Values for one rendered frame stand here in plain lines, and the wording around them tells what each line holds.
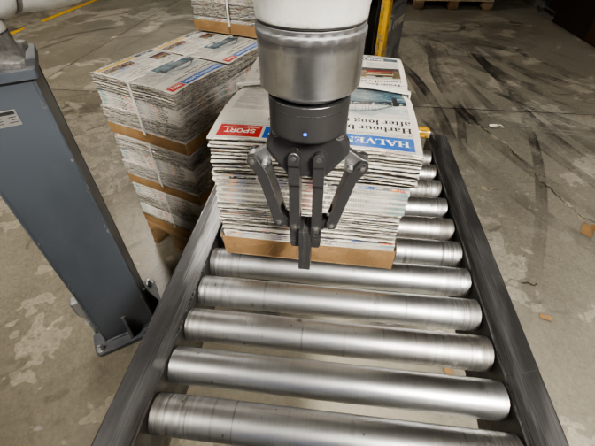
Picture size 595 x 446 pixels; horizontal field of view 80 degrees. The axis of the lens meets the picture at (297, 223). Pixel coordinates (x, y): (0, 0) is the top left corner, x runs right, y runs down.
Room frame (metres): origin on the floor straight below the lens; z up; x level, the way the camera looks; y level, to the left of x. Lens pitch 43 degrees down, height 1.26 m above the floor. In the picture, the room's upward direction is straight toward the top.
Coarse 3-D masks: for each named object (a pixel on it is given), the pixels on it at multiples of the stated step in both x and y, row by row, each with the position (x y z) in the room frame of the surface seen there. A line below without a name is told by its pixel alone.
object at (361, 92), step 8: (248, 80) 0.63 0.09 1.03; (256, 80) 0.63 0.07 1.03; (248, 88) 0.59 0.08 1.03; (256, 88) 0.59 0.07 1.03; (360, 88) 0.59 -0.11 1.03; (368, 88) 0.58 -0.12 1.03; (400, 88) 0.59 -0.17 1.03; (352, 96) 0.55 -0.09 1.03; (360, 96) 0.55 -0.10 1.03; (368, 96) 0.55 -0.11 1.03; (376, 96) 0.55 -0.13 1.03; (384, 96) 0.55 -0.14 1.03; (392, 96) 0.56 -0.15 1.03; (400, 96) 0.56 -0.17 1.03
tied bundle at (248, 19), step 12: (192, 0) 1.73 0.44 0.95; (204, 0) 1.70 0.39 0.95; (216, 0) 1.68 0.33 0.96; (228, 0) 1.65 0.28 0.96; (240, 0) 1.62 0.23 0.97; (204, 12) 1.71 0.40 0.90; (216, 12) 1.68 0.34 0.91; (228, 12) 1.66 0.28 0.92; (240, 12) 1.63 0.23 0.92; (252, 12) 1.60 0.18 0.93; (228, 24) 1.65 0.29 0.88; (240, 24) 1.63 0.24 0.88; (252, 24) 1.60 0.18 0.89
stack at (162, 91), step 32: (128, 64) 1.30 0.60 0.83; (160, 64) 1.31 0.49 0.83; (192, 64) 1.31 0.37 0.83; (224, 64) 1.34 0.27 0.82; (128, 96) 1.16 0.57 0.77; (160, 96) 1.08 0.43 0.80; (192, 96) 1.13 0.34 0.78; (224, 96) 1.27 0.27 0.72; (160, 128) 1.10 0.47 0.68; (192, 128) 1.11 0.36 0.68; (128, 160) 1.22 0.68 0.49; (160, 160) 1.13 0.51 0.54; (192, 160) 1.07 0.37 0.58; (160, 192) 1.17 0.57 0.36; (192, 192) 1.08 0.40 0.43; (192, 224) 1.11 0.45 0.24
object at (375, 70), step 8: (368, 56) 0.75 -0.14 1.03; (376, 56) 0.75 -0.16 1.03; (256, 64) 0.70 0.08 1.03; (368, 64) 0.70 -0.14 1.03; (376, 64) 0.70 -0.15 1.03; (384, 64) 0.70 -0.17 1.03; (392, 64) 0.70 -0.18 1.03; (400, 64) 0.71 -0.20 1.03; (256, 72) 0.66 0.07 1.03; (368, 72) 0.66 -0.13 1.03; (376, 72) 0.66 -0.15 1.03; (384, 72) 0.66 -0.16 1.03; (392, 72) 0.66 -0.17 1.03; (400, 72) 0.66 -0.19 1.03; (360, 80) 0.62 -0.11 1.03; (368, 80) 0.62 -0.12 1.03; (376, 80) 0.62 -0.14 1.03; (384, 80) 0.62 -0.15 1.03; (392, 80) 0.62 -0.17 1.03; (400, 80) 0.62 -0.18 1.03
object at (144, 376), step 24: (216, 216) 0.52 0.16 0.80; (192, 240) 0.46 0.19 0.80; (216, 240) 0.46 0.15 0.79; (192, 264) 0.40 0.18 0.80; (168, 288) 0.35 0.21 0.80; (192, 288) 0.35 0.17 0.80; (168, 312) 0.30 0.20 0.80; (144, 336) 0.26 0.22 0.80; (168, 336) 0.26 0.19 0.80; (144, 360) 0.23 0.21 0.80; (168, 360) 0.23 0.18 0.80; (120, 384) 0.19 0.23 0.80; (144, 384) 0.19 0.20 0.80; (168, 384) 0.21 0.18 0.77; (120, 408) 0.17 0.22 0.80; (144, 408) 0.17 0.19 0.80; (120, 432) 0.14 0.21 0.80; (144, 432) 0.14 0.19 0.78
